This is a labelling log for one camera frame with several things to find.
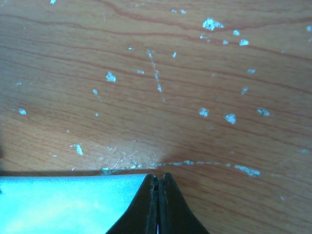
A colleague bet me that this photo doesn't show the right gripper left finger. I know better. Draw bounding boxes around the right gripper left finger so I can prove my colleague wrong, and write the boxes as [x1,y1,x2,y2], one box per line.
[107,174,159,234]

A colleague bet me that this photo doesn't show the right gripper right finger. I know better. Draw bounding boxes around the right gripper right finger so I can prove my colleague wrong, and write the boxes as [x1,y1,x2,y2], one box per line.
[158,173,208,234]

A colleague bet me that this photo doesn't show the light blue cleaning cloth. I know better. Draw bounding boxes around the light blue cleaning cloth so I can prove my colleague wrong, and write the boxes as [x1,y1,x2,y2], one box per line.
[0,174,145,234]

